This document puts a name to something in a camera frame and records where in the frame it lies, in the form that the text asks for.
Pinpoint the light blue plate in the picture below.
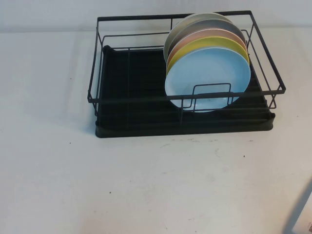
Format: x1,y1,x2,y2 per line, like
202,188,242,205
164,47,252,113

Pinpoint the orange plate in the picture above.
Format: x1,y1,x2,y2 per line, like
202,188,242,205
167,28,247,64

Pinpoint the yellow plate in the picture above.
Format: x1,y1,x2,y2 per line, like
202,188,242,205
166,36,251,74

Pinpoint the pale green plate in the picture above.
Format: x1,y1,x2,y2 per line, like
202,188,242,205
163,12,234,62

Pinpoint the grey plate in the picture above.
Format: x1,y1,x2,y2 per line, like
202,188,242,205
167,19,246,57

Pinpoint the black wire dish rack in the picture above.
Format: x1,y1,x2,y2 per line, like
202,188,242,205
87,10,287,116

